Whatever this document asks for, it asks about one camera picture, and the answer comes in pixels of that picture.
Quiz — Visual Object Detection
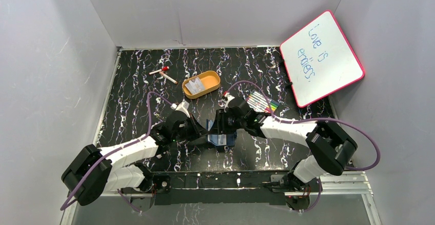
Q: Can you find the pack of coloured markers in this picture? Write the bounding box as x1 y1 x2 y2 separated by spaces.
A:
246 90 280 113

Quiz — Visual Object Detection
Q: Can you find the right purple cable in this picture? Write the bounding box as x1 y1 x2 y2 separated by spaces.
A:
225 80 381 213

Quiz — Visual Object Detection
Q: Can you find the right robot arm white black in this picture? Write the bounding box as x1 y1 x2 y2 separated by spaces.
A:
209 97 358 191

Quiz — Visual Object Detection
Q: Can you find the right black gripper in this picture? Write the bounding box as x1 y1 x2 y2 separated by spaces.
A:
208 109 246 135

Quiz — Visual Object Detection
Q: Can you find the purple cable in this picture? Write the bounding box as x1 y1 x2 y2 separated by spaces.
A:
60 91 174 214
225 80 381 213

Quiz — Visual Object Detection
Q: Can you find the red capped marker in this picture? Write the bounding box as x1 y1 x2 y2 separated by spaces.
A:
149 66 169 75

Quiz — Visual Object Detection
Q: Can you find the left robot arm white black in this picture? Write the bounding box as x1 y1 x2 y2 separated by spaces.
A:
61 110 208 208

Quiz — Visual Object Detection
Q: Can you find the blue leather card holder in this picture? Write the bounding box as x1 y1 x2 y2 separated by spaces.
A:
206 119 238 150

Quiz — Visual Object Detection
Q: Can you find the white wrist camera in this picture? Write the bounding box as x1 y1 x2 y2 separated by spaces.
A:
171 100 190 117
223 91 234 108

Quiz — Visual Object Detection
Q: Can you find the orange oval tray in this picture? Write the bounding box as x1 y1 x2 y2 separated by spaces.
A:
182 70 221 99

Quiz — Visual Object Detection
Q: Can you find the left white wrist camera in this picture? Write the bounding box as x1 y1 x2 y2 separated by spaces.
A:
171 100 190 117

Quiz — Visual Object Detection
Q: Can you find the pink framed whiteboard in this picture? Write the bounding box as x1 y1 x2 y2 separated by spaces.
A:
280 10 365 108

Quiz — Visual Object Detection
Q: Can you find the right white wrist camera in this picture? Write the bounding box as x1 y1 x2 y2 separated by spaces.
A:
223 91 234 108

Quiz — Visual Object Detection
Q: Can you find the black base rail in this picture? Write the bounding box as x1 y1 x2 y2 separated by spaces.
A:
118 171 327 214

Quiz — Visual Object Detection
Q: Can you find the white marker pen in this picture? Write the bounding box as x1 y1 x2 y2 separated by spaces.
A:
159 71 178 85

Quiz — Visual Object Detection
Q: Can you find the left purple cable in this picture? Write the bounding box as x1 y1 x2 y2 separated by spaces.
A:
60 91 174 214

